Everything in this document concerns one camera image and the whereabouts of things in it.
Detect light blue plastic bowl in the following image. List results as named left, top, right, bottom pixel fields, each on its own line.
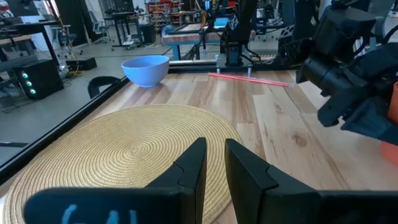
left=121, top=55, right=170, bottom=88

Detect dark desk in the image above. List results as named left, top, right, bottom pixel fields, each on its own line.
left=0, top=19, right=62, bottom=68

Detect red parts shelf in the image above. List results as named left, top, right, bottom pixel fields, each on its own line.
left=145, top=1, right=185, bottom=26

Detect round woven straw placemat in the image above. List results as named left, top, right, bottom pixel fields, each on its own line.
left=2, top=104, right=243, bottom=224

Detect black computer tower green lights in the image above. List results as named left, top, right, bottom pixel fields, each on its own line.
left=13, top=58, right=65, bottom=101

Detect flat black box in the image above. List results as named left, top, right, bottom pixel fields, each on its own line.
left=65, top=57, right=98, bottom=72

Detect grey office chair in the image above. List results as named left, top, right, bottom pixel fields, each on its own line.
left=88, top=11, right=112, bottom=44

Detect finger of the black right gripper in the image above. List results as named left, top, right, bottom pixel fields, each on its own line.
left=317, top=95, right=357, bottom=128
left=340, top=98, right=398, bottom=146

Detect black standing desk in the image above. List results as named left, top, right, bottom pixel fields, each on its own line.
left=108, top=11, right=146, bottom=51

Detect wooden workbench blue frame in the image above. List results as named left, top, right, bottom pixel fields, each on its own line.
left=160, top=23, right=226, bottom=61

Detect orange plastic cup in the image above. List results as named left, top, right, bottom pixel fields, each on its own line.
left=379, top=81, right=398, bottom=167

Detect black curved chair back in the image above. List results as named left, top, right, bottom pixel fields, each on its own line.
left=87, top=76, right=123, bottom=100

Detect red plastic drinking straw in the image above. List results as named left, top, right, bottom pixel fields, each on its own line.
left=208, top=72, right=295, bottom=88

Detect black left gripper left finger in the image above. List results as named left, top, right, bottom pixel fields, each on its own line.
left=23, top=137, right=208, bottom=224

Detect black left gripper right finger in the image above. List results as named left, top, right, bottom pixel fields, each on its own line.
left=224, top=138, right=398, bottom=224

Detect black waste bin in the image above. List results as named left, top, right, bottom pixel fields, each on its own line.
left=139, top=23, right=157, bottom=45

